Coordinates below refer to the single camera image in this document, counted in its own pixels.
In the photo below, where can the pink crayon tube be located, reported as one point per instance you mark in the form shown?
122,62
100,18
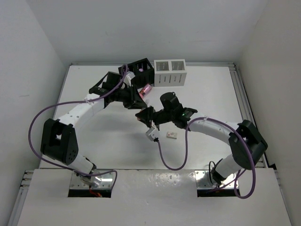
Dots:
145,90

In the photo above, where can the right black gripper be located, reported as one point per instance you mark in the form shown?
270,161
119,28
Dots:
147,116

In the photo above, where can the white slotted container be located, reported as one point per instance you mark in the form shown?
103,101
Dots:
169,73

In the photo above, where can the orange cap marker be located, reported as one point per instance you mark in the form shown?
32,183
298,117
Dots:
147,102

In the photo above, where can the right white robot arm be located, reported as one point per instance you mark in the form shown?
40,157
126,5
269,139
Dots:
246,143

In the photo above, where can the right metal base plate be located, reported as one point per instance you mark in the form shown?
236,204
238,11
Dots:
204,183

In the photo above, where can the small eraser box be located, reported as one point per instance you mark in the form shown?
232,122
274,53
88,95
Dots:
172,135

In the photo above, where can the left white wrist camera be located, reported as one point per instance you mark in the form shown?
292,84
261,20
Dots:
128,78

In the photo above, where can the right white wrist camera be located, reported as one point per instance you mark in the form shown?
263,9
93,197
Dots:
152,134

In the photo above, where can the metal base plate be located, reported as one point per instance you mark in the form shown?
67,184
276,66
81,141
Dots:
204,183
101,182

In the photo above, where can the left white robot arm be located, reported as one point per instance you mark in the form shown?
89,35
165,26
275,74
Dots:
59,138

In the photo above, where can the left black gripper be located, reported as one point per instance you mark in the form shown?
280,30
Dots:
135,101

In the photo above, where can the right aluminium frame rail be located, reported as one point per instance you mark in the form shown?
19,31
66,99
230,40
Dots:
243,102

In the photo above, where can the black slotted container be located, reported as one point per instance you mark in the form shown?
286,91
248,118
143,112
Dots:
141,78

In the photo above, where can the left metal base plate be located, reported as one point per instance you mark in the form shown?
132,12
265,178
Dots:
101,182

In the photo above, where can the aluminium frame rail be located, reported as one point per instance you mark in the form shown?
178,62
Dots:
243,102
20,199

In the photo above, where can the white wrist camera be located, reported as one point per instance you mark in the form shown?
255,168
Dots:
152,134
128,78

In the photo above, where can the left aluminium frame rail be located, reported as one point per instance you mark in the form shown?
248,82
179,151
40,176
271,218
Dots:
20,199

